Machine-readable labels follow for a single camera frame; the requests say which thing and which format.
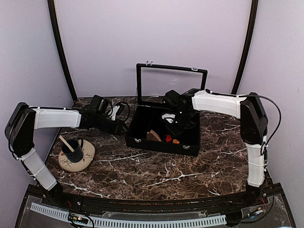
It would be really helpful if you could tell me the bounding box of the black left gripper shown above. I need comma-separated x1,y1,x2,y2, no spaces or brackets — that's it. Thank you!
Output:
95,114,130,136

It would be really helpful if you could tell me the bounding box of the cream branch-pattern plate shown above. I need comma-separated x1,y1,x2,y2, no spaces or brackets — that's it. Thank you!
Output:
58,139,95,172

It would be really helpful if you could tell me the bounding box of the black glass-lid display case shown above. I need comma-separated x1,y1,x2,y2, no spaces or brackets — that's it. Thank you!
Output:
125,63,208,156

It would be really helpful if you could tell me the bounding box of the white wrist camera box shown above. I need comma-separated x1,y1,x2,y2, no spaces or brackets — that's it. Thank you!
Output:
161,113,175,124

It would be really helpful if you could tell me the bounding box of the black frame post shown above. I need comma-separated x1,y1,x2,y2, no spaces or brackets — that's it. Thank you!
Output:
231,0,259,95
47,0,78,102

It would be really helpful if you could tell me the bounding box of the white slotted cable duct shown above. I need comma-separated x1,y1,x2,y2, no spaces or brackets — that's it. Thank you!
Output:
29,203,227,228

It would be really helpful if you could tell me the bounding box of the wooden stir stick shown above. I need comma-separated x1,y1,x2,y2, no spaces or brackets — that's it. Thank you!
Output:
59,135,74,152

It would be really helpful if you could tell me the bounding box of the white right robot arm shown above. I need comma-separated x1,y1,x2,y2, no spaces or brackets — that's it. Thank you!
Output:
161,89,270,188

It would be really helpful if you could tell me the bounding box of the tan brown sock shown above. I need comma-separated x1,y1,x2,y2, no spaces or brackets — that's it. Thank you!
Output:
146,130,162,142

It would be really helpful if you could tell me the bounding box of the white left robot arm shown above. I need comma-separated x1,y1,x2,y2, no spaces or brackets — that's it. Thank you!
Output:
4,95,128,207

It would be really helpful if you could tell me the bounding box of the dark blue mug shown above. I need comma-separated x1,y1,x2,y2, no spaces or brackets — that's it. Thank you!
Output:
61,138,84,163

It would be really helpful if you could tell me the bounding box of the right black frame post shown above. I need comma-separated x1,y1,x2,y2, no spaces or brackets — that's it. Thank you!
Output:
231,0,259,95

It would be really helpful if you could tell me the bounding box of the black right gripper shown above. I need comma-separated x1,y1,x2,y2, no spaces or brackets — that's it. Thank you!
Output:
165,109,193,139

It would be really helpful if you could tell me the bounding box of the red orange argyle sock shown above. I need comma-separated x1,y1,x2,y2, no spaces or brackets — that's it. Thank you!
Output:
165,135,180,144

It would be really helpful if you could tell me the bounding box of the left black frame post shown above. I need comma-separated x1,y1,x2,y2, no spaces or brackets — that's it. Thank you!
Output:
47,0,78,102

